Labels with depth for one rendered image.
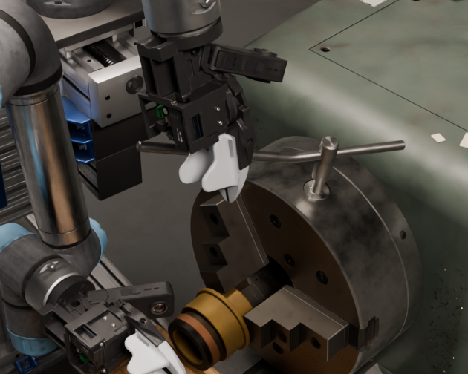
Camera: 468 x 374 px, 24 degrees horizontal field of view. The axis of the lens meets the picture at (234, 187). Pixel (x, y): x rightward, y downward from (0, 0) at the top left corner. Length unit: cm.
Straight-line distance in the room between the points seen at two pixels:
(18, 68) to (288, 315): 45
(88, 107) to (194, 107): 76
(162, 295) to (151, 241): 171
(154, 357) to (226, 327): 10
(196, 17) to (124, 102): 76
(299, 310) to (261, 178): 17
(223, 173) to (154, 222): 204
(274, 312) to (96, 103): 57
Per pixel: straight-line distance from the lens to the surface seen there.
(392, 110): 144
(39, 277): 142
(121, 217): 320
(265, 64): 114
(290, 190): 133
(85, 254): 160
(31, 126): 146
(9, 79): 131
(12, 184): 193
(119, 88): 177
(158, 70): 107
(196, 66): 108
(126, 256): 307
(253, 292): 145
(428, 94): 148
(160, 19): 105
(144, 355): 132
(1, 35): 132
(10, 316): 153
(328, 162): 128
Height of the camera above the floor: 208
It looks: 39 degrees down
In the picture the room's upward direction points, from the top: straight up
